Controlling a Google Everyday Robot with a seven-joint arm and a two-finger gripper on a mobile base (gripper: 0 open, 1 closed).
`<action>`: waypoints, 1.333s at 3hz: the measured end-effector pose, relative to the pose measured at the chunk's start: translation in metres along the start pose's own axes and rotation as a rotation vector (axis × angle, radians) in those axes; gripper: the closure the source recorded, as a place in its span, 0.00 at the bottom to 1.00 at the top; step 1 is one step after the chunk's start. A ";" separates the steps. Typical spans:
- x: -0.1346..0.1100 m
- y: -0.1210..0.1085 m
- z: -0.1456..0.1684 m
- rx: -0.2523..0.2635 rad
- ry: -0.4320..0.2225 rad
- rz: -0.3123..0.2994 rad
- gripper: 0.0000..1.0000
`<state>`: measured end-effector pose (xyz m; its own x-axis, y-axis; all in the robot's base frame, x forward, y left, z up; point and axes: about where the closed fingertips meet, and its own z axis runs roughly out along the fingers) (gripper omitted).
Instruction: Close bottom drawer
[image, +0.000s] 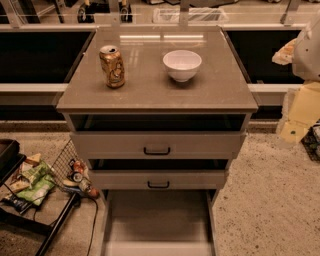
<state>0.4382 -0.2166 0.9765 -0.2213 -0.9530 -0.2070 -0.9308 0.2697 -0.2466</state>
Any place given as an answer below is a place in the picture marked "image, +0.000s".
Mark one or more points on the grey drawer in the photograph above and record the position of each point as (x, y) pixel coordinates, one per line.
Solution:
(159, 223)
(158, 145)
(135, 180)

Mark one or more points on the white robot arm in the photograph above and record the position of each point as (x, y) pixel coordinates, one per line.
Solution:
(306, 57)

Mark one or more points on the grey drawer cabinet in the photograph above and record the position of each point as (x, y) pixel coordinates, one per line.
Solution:
(216, 99)

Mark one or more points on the white ceramic bowl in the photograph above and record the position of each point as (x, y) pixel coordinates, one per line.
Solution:
(182, 65)

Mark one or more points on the gold soda can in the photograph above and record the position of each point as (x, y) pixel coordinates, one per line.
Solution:
(112, 66)

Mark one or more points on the red soda can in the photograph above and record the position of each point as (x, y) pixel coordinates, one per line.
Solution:
(78, 167)

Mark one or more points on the clear plastic bin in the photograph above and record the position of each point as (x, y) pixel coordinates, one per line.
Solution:
(195, 15)

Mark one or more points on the green chip bag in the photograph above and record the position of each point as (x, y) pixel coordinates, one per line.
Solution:
(40, 182)

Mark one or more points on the yellow padding sheet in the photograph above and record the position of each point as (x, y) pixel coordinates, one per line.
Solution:
(301, 110)

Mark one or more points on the blue snack bag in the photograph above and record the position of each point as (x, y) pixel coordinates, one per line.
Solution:
(19, 204)

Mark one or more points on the wire mesh basket left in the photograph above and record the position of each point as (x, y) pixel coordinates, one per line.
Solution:
(64, 176)

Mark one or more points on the wire basket right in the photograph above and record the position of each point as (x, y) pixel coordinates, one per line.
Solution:
(311, 142)

